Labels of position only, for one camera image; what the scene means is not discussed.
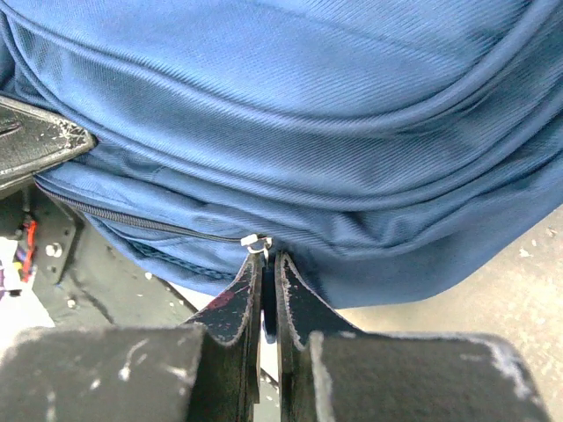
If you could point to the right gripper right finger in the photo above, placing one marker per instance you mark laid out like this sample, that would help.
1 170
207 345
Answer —
330 370

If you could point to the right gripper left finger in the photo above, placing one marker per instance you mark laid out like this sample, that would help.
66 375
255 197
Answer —
207 369

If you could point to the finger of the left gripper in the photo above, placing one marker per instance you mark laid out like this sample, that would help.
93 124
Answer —
34 140

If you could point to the navy blue student backpack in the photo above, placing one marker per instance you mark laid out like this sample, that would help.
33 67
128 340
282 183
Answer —
390 147

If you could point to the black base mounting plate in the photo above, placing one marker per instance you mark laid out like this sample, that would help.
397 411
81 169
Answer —
57 270

